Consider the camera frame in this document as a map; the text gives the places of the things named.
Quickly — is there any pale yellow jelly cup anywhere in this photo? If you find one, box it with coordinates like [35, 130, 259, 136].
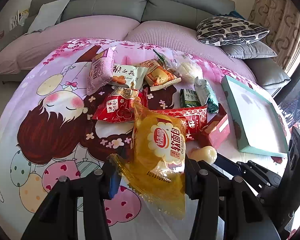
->
[189, 146, 217, 165]

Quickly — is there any red small box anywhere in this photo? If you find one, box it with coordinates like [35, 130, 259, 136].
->
[198, 104, 230, 150]

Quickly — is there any yellow soft bread packet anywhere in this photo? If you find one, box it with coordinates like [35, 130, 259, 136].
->
[109, 102, 186, 219]

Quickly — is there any red snack packet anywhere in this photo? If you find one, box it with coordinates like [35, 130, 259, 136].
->
[154, 106, 207, 141]

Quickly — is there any light green snack packet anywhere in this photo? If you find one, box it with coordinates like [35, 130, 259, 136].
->
[194, 77, 219, 114]

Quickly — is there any dark green biscuit packet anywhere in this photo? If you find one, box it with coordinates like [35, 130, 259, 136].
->
[180, 89, 201, 108]

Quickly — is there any red gold snack bag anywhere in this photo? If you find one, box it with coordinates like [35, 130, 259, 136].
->
[92, 86, 148, 123]

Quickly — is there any clear packet pale pastry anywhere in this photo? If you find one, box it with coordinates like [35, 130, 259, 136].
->
[153, 50, 203, 85]

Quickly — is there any pink swiss roll packet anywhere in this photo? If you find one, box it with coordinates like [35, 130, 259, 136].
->
[87, 46, 116, 95]

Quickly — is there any white orange snack packet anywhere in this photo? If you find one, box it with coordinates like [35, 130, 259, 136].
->
[110, 64, 148, 90]

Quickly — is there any teal rimmed white tray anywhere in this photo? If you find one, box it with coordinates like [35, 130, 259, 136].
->
[222, 75, 288, 158]

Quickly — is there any cartoon pink tablecloth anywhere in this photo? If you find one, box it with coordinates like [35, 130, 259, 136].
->
[0, 38, 287, 239]

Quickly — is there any grey pillow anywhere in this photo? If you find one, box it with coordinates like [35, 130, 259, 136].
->
[221, 41, 277, 60]

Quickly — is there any orange cake packet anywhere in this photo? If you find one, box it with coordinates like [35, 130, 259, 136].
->
[137, 60, 181, 92]

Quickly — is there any patterned beige curtain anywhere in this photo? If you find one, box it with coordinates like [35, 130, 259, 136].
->
[248, 0, 300, 76]

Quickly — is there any black white patterned pillow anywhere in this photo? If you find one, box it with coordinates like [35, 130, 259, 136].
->
[197, 16, 269, 47]

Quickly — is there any pink sofa seat cover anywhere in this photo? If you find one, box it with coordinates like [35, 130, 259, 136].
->
[0, 15, 256, 81]

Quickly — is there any light grey cushion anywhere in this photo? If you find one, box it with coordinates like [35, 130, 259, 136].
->
[27, 0, 70, 34]

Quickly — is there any grey sectional sofa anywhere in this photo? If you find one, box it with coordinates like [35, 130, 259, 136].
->
[0, 0, 290, 95]

